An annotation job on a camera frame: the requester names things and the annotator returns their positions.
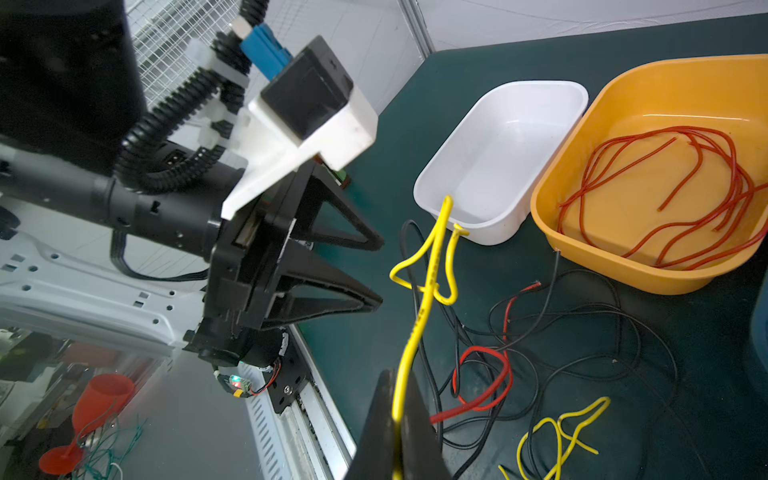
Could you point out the yellow plastic bin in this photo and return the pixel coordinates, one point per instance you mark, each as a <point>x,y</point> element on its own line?
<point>662,185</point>

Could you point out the red plastic goblet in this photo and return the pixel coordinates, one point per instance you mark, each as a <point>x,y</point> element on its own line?
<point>103,398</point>

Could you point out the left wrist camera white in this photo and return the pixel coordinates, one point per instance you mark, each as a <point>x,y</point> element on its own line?
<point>310,108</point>

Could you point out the blue plastic bin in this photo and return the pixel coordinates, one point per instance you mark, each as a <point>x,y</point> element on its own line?
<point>755,354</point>

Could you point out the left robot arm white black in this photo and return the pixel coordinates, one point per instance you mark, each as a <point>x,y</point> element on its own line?
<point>214,195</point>

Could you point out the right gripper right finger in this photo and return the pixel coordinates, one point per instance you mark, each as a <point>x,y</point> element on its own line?
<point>420,453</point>

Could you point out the white plastic bin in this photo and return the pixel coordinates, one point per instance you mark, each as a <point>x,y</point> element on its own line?
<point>491,162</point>

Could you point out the white wire basket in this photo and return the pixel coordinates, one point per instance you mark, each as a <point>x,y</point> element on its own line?
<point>161,31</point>

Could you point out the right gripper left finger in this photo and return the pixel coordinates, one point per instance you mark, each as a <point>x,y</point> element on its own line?
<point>374,457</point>

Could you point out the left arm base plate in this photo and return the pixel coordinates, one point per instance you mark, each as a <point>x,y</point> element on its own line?
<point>293,376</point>

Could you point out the white vent grille strip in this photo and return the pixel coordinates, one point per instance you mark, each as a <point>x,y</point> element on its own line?
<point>308,440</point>

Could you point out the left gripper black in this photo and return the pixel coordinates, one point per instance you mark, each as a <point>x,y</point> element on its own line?
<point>242,301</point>

